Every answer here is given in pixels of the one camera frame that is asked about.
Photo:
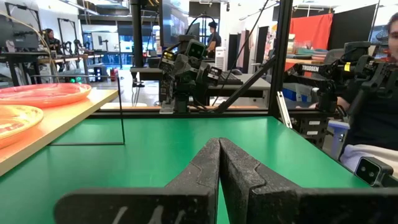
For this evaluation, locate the black labelled mounting block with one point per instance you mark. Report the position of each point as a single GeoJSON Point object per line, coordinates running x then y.
{"type": "Point", "coordinates": [312, 129]}

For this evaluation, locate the large black display screen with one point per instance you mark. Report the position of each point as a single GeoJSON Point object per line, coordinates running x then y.
{"type": "Point", "coordinates": [174, 25]}

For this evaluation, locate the black aluminium table frame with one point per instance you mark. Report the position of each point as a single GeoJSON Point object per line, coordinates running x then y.
{"type": "Point", "coordinates": [281, 62]}

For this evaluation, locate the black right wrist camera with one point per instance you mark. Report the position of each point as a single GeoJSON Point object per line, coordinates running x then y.
{"type": "Point", "coordinates": [196, 49]}

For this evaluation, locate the person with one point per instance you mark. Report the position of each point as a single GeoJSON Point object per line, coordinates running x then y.
{"type": "Point", "coordinates": [214, 39]}
{"type": "Point", "coordinates": [376, 124]}
{"type": "Point", "coordinates": [53, 43]}

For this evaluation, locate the pink translucent plastic plate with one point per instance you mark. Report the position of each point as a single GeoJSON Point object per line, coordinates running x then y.
{"type": "Point", "coordinates": [46, 95]}

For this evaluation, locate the black partition panel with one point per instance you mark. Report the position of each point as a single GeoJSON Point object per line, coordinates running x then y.
{"type": "Point", "coordinates": [351, 25]}

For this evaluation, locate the stack of folded cloths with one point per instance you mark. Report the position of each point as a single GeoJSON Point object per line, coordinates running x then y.
{"type": "Point", "coordinates": [308, 53]}

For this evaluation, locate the red fire extinguisher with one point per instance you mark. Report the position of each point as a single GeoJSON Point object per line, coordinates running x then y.
{"type": "Point", "coordinates": [113, 74]}

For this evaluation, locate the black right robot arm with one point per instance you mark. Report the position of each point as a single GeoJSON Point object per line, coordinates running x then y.
{"type": "Point", "coordinates": [181, 99]}

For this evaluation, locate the black keyboard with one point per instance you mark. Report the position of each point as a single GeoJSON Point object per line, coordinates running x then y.
{"type": "Point", "coordinates": [230, 80]}

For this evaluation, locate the small black stereo camera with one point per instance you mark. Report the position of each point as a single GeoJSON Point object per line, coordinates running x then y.
{"type": "Point", "coordinates": [370, 171]}

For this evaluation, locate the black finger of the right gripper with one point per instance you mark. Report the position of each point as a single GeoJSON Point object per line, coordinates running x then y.
{"type": "Point", "coordinates": [203, 76]}
{"type": "Point", "coordinates": [186, 70]}

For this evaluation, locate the red hanging cloth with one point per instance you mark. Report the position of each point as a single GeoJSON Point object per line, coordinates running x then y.
{"type": "Point", "coordinates": [311, 29]}

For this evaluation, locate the orange translucent plastic plate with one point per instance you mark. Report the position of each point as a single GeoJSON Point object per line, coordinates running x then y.
{"type": "Point", "coordinates": [18, 118]}

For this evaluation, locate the grey desk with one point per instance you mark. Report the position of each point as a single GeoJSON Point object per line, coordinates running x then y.
{"type": "Point", "coordinates": [248, 84]}

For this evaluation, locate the white air purifier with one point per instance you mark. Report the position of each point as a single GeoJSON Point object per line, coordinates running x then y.
{"type": "Point", "coordinates": [220, 57]}

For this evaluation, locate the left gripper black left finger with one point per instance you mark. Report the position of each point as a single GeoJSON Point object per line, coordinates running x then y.
{"type": "Point", "coordinates": [140, 205]}

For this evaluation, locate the wooden shelf with black legs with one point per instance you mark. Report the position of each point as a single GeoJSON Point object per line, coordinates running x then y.
{"type": "Point", "coordinates": [68, 118]}

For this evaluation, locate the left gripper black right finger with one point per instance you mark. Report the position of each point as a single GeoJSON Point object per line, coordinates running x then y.
{"type": "Point", "coordinates": [295, 205]}

